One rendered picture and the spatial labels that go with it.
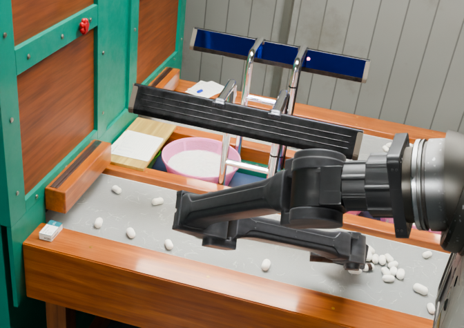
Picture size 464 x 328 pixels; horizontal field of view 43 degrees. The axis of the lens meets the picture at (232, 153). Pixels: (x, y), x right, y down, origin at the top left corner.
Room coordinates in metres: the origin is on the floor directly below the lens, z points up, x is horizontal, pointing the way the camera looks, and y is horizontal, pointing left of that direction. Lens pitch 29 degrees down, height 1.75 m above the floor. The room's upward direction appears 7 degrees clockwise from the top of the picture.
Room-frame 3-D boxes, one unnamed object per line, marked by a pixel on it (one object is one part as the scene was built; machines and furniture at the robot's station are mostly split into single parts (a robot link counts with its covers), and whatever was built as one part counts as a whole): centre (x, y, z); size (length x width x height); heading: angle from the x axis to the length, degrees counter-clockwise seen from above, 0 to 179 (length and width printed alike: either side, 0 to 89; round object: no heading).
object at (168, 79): (2.10, 0.31, 0.83); 0.30 x 0.06 x 0.07; 170
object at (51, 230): (1.22, 0.44, 0.77); 0.06 x 0.04 x 0.02; 170
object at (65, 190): (1.43, 0.42, 0.83); 0.30 x 0.06 x 0.07; 170
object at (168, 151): (1.72, 0.10, 0.72); 0.27 x 0.27 x 0.10
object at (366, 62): (1.96, -0.12, 1.08); 0.62 x 0.08 x 0.07; 80
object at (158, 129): (1.75, 0.31, 0.77); 0.33 x 0.15 x 0.01; 170
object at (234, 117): (1.41, -0.02, 1.08); 0.62 x 0.08 x 0.07; 80
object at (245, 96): (1.88, -0.11, 0.90); 0.20 x 0.19 x 0.45; 80
